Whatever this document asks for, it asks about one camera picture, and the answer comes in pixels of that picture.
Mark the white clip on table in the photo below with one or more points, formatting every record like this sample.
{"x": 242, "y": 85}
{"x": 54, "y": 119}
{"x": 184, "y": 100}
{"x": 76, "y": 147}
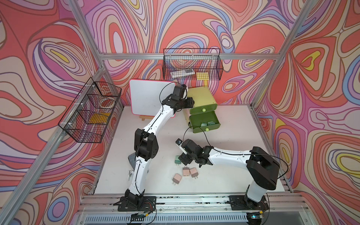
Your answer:
{"x": 130, "y": 174}

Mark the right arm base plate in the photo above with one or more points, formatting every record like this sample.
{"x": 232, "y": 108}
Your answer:
{"x": 243, "y": 203}

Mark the grey felt eraser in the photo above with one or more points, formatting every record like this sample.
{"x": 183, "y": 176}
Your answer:
{"x": 132, "y": 160}

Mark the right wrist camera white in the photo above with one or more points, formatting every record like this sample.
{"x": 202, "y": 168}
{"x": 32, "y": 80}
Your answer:
{"x": 179, "y": 142}

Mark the pink framed whiteboard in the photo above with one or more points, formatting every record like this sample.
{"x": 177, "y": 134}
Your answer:
{"x": 146, "y": 96}

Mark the grey remote in back basket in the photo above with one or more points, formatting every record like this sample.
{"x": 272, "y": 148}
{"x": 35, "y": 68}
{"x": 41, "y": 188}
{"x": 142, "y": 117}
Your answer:
{"x": 182, "y": 73}

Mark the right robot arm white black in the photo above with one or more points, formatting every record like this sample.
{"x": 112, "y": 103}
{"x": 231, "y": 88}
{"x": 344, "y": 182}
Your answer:
{"x": 263, "y": 167}

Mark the yellow item in left basket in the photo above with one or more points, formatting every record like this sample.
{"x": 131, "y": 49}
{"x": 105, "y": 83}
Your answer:
{"x": 99, "y": 118}

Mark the left black wire basket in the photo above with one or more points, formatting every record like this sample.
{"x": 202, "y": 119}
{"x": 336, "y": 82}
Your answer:
{"x": 94, "y": 97}

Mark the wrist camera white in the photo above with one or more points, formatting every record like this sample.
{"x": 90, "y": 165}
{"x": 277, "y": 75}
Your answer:
{"x": 185, "y": 91}
{"x": 179, "y": 142}

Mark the pink plug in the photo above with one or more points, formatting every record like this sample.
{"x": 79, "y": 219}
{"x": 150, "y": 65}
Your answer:
{"x": 185, "y": 172}
{"x": 193, "y": 172}
{"x": 177, "y": 179}

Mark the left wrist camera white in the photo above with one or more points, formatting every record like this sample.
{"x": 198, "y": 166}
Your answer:
{"x": 185, "y": 91}

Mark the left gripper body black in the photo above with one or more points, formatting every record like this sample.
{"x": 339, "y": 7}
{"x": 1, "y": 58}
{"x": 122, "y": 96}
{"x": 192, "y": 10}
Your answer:
{"x": 184, "y": 103}

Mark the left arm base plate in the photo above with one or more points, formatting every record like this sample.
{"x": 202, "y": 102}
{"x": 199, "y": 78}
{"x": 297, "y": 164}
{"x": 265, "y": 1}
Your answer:
{"x": 141, "y": 204}

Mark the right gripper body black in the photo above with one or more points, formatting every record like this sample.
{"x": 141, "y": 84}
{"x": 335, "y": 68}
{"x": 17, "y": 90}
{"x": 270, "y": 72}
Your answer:
{"x": 187, "y": 158}

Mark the back black wire basket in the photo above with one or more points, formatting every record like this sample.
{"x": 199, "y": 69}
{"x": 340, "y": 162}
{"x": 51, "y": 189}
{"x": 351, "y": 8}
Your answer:
{"x": 199, "y": 59}

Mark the yellow sponge in back basket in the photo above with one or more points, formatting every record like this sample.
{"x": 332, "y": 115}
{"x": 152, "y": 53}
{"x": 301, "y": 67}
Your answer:
{"x": 202, "y": 76}

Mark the yellow green drawer cabinet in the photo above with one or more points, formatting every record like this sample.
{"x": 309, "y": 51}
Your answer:
{"x": 201, "y": 96}

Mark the black wire basket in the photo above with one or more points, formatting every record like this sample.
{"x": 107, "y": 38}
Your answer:
{"x": 94, "y": 97}
{"x": 199, "y": 59}

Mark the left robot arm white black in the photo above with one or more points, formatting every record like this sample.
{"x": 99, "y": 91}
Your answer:
{"x": 146, "y": 145}

